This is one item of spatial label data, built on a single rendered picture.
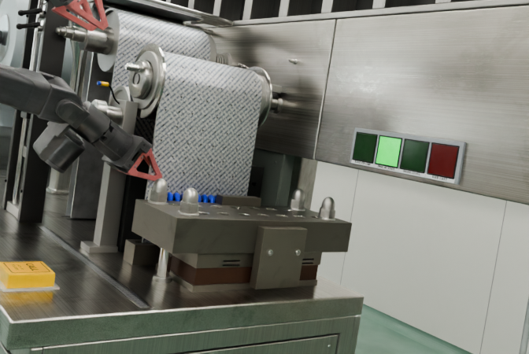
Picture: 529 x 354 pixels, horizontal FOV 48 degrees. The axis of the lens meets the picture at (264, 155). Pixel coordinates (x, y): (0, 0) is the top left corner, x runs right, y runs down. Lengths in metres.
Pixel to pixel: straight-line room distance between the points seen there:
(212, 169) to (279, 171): 0.19
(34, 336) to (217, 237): 0.33
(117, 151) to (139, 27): 0.40
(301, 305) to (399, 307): 3.09
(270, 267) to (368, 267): 3.26
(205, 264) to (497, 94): 0.55
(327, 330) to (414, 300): 2.94
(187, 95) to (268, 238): 0.33
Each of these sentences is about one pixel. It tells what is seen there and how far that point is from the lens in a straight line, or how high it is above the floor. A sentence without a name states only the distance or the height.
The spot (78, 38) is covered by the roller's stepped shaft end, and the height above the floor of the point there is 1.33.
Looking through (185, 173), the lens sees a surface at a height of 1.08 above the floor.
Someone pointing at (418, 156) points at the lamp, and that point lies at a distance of 1.07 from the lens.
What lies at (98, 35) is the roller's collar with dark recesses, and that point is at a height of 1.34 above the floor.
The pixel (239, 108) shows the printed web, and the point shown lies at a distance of 1.25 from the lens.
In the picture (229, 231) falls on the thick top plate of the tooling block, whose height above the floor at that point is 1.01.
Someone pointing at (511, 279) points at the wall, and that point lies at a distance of 3.69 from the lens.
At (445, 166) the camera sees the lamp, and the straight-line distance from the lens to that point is 1.04.
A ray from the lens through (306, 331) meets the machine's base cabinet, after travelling 1.14.
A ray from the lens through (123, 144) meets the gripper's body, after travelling 1.11.
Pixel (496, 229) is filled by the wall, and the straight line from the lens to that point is 3.73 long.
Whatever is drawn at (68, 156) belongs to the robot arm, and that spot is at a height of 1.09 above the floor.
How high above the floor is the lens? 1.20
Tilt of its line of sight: 3 degrees down
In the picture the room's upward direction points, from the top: 9 degrees clockwise
